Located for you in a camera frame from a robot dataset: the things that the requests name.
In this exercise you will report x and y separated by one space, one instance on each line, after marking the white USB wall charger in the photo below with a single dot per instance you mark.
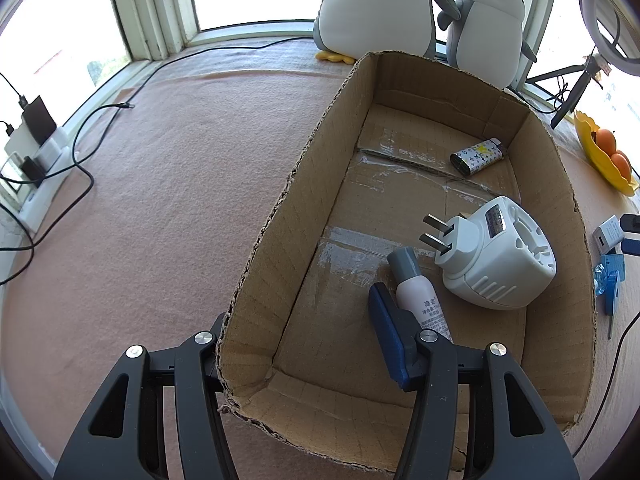
607 232

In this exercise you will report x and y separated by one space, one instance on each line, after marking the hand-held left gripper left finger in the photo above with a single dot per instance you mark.
200 355

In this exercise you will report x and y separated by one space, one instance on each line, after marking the white flat power bank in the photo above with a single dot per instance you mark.
20 145

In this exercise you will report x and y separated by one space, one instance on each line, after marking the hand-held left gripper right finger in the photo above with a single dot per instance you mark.
390 330

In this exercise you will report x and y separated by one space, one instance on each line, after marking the orange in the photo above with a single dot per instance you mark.
621 165
606 140

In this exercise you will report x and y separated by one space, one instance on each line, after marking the pale checkered cloth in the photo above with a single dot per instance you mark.
250 62

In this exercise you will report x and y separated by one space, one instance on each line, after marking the white window frame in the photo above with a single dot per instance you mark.
155 10

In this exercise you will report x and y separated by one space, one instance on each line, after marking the white plug-in vaporizer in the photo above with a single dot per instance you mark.
500 260

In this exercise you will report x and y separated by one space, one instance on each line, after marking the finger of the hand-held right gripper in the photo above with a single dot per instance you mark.
632 246
632 223

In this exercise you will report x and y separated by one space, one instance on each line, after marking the black tripod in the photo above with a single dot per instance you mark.
575 95

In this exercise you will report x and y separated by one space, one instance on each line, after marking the brown cardboard box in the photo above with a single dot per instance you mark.
300 220

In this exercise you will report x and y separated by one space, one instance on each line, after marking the small translucent blue bottle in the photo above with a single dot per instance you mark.
605 280

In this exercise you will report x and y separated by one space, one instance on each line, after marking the large penguin plush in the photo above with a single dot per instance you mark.
375 5

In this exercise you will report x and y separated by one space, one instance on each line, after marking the white tube grey cap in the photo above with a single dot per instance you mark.
420 295

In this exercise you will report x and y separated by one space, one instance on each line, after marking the dark power bank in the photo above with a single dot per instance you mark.
40 117

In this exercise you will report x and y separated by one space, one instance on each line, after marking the patterned white lighter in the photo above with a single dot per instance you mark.
475 157

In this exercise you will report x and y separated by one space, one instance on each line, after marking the white power strip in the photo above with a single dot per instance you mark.
45 190

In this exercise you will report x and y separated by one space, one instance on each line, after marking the yellow fruit bowl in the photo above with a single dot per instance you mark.
597 160

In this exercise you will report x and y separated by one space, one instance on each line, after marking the black plug adapter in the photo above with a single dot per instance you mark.
32 170

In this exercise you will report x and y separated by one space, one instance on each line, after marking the blue phone stand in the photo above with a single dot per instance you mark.
612 305

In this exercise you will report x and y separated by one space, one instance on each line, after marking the small penguin plush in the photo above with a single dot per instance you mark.
485 35

